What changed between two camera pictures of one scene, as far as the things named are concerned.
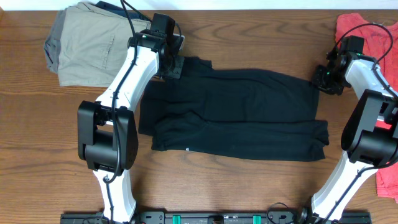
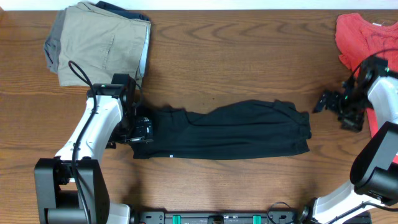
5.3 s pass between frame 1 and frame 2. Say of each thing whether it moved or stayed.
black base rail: stayed
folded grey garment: stayed
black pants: moved
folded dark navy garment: stayed
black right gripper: moved
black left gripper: moved
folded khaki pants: stayed
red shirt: stayed
